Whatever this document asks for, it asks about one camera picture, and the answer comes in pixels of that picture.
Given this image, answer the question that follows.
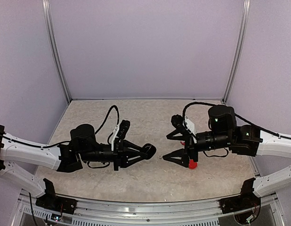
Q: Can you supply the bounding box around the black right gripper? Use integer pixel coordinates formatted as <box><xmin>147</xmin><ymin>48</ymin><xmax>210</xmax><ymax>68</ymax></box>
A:
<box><xmin>163</xmin><ymin>129</ymin><xmax>232</xmax><ymax>168</ymax></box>

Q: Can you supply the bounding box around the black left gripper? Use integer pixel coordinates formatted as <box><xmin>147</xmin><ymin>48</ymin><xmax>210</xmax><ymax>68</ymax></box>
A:
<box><xmin>80</xmin><ymin>140</ymin><xmax>147</xmax><ymax>171</ymax></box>

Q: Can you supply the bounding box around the black earbud charging case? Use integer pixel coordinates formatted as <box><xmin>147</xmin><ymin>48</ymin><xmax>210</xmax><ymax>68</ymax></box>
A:
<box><xmin>141</xmin><ymin>143</ymin><xmax>156</xmax><ymax>160</ymax></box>

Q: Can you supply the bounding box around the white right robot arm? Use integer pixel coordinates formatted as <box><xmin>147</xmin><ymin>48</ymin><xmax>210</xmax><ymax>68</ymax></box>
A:
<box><xmin>162</xmin><ymin>102</ymin><xmax>291</xmax><ymax>168</ymax></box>

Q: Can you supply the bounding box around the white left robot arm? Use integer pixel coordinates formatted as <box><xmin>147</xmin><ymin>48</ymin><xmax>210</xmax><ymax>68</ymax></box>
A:
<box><xmin>0</xmin><ymin>121</ymin><xmax>156</xmax><ymax>210</ymax></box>

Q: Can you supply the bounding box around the red round object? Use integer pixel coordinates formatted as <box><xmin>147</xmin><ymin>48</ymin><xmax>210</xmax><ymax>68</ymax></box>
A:
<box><xmin>188</xmin><ymin>159</ymin><xmax>198</xmax><ymax>170</ymax></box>

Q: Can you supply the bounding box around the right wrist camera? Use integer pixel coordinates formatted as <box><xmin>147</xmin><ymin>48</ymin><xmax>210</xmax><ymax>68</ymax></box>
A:
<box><xmin>171</xmin><ymin>114</ymin><xmax>197</xmax><ymax>140</ymax></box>

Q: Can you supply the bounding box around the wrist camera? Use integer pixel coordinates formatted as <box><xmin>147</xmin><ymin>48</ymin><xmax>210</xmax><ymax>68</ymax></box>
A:
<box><xmin>171</xmin><ymin>114</ymin><xmax>197</xmax><ymax>140</ymax></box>
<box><xmin>111</xmin><ymin>120</ymin><xmax>130</xmax><ymax>152</ymax></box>

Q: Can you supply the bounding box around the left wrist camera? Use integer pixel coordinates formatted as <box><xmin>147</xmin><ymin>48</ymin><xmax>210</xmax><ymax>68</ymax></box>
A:
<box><xmin>111</xmin><ymin>120</ymin><xmax>130</xmax><ymax>152</ymax></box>

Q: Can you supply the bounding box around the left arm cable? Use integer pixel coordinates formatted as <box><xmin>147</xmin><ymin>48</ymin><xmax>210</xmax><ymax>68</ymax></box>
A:
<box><xmin>95</xmin><ymin>105</ymin><xmax>120</xmax><ymax>136</ymax></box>

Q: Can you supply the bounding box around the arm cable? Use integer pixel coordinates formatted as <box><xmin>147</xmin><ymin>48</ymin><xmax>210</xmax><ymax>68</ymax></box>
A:
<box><xmin>182</xmin><ymin>101</ymin><xmax>291</xmax><ymax>142</ymax></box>
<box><xmin>95</xmin><ymin>105</ymin><xmax>120</xmax><ymax>136</ymax></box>

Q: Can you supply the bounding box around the front aluminium rail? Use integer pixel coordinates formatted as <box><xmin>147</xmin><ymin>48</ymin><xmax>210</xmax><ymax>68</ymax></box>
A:
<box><xmin>9</xmin><ymin>191</ymin><xmax>285</xmax><ymax>226</ymax></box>

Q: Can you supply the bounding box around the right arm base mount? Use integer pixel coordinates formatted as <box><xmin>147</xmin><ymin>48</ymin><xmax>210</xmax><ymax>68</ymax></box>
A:
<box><xmin>219</xmin><ymin>193</ymin><xmax>261</xmax><ymax>214</ymax></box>

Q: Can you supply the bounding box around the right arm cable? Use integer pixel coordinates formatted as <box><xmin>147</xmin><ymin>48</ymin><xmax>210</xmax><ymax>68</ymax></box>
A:
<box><xmin>182</xmin><ymin>101</ymin><xmax>291</xmax><ymax>142</ymax></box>

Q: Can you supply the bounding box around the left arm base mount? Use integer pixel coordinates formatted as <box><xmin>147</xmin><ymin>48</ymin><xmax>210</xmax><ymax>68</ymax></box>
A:
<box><xmin>36</xmin><ymin>194</ymin><xmax>77</xmax><ymax>215</ymax></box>

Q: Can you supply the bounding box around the right aluminium frame post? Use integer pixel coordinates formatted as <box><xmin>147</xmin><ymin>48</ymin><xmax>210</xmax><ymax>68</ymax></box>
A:
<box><xmin>222</xmin><ymin>0</ymin><xmax>251</xmax><ymax>104</ymax></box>

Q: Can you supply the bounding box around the aluminium frame post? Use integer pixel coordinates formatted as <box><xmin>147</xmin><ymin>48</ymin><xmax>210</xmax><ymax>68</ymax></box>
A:
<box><xmin>42</xmin><ymin>0</ymin><xmax>72</xmax><ymax>104</ymax></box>
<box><xmin>222</xmin><ymin>0</ymin><xmax>251</xmax><ymax>104</ymax></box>

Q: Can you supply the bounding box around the left aluminium frame post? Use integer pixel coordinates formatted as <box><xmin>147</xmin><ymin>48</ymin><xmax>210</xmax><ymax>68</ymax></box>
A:
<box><xmin>42</xmin><ymin>0</ymin><xmax>72</xmax><ymax>104</ymax></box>

